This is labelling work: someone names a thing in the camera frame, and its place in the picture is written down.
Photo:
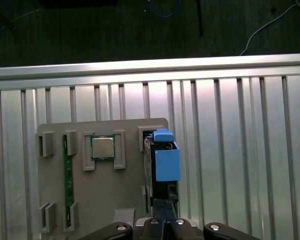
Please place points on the grey parts rack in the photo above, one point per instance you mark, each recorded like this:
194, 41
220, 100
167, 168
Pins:
102, 195

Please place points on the silver CPU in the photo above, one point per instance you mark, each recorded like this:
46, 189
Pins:
102, 147

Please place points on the hard disk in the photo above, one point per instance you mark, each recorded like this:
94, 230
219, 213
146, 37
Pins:
167, 165

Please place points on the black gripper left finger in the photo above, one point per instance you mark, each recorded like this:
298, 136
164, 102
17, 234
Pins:
153, 230

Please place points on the green RAM stick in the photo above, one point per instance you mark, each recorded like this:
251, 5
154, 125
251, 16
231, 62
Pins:
68, 175

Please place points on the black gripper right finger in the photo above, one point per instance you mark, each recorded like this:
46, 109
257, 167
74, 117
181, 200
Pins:
182, 230

